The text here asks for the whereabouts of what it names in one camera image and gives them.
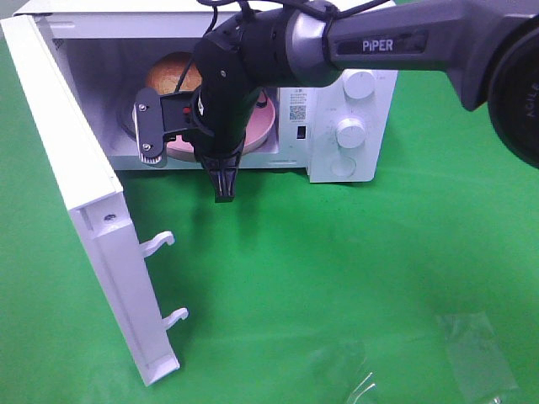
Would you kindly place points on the upper white microwave knob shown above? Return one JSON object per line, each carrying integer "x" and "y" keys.
{"x": 358, "y": 84}

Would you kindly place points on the white microwave oven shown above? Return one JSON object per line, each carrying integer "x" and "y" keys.
{"x": 99, "y": 54}

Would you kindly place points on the white microwave knob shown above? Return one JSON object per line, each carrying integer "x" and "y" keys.
{"x": 350, "y": 133}
{"x": 358, "y": 84}

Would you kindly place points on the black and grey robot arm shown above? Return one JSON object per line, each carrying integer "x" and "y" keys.
{"x": 488, "y": 50}

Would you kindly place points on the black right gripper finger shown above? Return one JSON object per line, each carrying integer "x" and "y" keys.
{"x": 222, "y": 170}

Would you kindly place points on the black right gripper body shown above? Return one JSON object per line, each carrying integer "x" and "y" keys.
{"x": 212, "y": 120}

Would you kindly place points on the round microwave door button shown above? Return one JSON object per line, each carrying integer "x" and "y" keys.
{"x": 343, "y": 167}

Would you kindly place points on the pink round plate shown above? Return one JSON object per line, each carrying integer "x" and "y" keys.
{"x": 258, "y": 128}

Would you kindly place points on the lower white microwave knob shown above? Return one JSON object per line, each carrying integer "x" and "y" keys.
{"x": 350, "y": 133}

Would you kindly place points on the clear tape patch right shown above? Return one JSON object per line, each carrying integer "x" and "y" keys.
{"x": 481, "y": 371}

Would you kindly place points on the white microwave door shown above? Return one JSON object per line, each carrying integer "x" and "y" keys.
{"x": 93, "y": 196}

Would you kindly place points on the burger with lettuce and tomato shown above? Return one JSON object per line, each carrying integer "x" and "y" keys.
{"x": 164, "y": 75}

